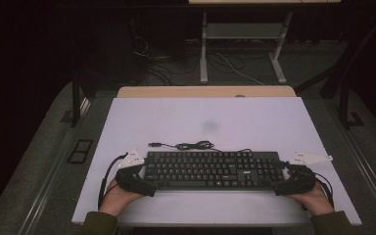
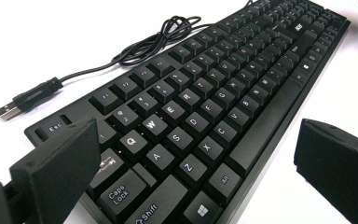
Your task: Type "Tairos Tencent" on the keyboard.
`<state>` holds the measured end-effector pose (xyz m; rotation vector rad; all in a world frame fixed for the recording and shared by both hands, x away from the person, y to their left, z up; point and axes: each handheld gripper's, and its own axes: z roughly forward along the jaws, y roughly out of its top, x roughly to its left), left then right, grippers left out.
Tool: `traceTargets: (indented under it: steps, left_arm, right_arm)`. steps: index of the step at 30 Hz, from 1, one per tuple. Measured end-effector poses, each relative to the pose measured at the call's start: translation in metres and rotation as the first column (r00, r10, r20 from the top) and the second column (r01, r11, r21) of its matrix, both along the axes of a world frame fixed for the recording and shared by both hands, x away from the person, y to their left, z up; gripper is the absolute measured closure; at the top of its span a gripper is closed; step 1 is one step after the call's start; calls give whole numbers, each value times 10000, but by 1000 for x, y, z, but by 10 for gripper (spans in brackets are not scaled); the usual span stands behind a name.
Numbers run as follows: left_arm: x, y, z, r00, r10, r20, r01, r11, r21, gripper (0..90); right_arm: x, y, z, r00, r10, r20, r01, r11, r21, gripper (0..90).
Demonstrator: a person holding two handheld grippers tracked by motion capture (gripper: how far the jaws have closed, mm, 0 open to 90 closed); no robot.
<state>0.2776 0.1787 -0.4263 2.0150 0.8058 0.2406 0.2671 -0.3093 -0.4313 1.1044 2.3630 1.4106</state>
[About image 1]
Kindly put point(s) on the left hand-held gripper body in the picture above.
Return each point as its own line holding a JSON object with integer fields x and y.
{"x": 129, "y": 178}

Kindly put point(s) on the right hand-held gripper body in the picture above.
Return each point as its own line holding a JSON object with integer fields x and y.
{"x": 303, "y": 178}

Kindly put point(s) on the black computer keyboard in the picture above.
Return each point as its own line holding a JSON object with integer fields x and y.
{"x": 209, "y": 169}

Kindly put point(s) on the person's left hand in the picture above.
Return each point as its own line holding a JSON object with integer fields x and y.
{"x": 117, "y": 199}

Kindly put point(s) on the person's right hand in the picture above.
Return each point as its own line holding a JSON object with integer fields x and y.
{"x": 313, "y": 200}

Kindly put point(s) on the white board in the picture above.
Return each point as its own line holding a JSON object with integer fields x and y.
{"x": 209, "y": 120}

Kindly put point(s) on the wooden table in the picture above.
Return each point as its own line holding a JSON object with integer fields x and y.
{"x": 176, "y": 91}

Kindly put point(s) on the black metal stand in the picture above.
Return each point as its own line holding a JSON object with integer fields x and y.
{"x": 342, "y": 78}

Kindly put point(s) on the black floor socket frame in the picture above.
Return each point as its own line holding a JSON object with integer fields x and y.
{"x": 80, "y": 151}

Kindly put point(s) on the aluminium rail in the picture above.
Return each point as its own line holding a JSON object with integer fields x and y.
{"x": 52, "y": 176}
{"x": 368, "y": 169}

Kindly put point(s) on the grey metal desk frame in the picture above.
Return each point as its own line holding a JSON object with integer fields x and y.
{"x": 241, "y": 31}

